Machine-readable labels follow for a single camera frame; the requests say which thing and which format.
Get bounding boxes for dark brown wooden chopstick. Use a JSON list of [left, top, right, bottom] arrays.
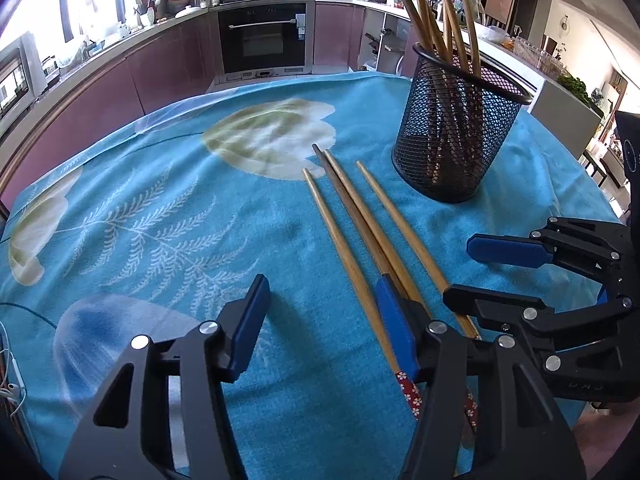
[[312, 143, 480, 432]]

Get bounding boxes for bundle of wooden chopsticks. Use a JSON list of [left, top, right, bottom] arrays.
[[380, 0, 483, 191]]

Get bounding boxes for white microwave oven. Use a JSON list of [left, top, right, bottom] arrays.
[[0, 35, 42, 117]]

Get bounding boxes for black mesh holder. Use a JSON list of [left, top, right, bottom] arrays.
[[391, 42, 535, 204]]

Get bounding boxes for white earphone cable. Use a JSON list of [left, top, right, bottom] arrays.
[[0, 320, 28, 423]]

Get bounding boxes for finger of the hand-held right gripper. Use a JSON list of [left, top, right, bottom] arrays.
[[466, 216, 632, 286], [443, 283, 636, 376]]

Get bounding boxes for dark-framed kitchen window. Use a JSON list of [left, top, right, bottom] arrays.
[[0, 0, 128, 53]]

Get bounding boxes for built-in black oven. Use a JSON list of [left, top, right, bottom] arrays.
[[216, 2, 309, 77]]

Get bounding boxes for pink base cabinets beside oven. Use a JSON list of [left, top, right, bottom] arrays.
[[312, 0, 416, 75]]

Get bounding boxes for floral-tipped light wooden chopstick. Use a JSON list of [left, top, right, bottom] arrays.
[[302, 168, 425, 420], [356, 160, 482, 340], [323, 149, 434, 318]]

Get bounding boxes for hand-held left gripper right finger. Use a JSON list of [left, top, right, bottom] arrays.
[[375, 274, 587, 480]]

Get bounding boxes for pink base cabinets under window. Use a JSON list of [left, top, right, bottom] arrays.
[[0, 7, 221, 211]]

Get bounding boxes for clear plastic food container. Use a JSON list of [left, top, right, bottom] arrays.
[[515, 37, 563, 73]]

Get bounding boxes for green leafy plant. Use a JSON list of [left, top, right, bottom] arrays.
[[557, 74, 603, 107]]

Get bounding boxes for blue floral tablecloth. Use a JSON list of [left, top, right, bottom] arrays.
[[0, 71, 626, 480]]

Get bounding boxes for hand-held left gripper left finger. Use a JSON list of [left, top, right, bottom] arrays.
[[59, 274, 272, 480]]

